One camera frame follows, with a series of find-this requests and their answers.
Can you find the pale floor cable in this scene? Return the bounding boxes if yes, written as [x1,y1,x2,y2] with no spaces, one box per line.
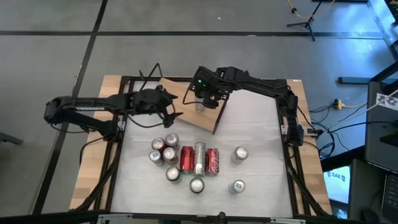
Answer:
[341,88,398,113]

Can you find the silver metal bracket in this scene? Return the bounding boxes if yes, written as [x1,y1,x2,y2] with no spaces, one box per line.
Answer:
[269,217,307,224]
[97,213,134,224]

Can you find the black computer tower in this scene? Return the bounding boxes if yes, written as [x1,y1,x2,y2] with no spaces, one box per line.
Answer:
[365,79,398,174]

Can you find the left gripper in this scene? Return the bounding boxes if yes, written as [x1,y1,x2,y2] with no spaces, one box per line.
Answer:
[132,87,184,129]

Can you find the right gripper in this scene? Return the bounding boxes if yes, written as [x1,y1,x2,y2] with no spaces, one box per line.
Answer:
[192,69,233,110]

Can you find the black desk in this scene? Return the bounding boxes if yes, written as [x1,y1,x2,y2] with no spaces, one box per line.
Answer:
[348,158,398,224]

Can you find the red can black lettering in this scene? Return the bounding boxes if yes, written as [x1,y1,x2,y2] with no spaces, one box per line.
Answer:
[179,146,195,174]

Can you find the black keyboard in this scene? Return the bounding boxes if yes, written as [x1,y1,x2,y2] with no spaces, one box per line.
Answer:
[381,172,398,223]

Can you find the yellow floor cable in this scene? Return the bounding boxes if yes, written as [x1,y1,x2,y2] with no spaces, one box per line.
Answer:
[285,0,337,19]

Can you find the printed marker paper sheet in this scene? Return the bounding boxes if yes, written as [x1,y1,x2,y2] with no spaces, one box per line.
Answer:
[375,92,398,112]

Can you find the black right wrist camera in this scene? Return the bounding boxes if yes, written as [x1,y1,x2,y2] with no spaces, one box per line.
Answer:
[189,65,208,91]

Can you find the black chair foot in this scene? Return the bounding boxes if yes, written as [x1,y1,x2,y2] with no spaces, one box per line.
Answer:
[0,132,24,146]

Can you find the wooden shelf black metal legs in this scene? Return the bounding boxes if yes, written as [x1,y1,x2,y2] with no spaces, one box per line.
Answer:
[137,63,233,136]

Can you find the red cola can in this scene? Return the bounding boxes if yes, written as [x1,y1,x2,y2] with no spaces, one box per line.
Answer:
[164,133,180,149]
[150,138,167,154]
[162,146,178,165]

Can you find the silver white soda can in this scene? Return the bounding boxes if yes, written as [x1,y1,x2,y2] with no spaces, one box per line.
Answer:
[230,146,249,165]

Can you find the black floor stand bar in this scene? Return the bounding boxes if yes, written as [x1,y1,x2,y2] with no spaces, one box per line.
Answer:
[338,62,398,85]

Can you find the blue and silver can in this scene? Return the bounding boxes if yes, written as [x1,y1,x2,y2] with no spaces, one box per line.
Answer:
[229,179,246,195]
[148,149,164,167]

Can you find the grey metal beam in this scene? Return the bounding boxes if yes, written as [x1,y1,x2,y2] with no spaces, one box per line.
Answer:
[366,0,398,62]

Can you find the green soda can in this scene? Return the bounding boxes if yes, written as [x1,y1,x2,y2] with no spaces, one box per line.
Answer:
[188,177,205,194]
[165,166,182,183]

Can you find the black tripod stand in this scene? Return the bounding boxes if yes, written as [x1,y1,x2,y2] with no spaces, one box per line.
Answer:
[285,0,323,42]

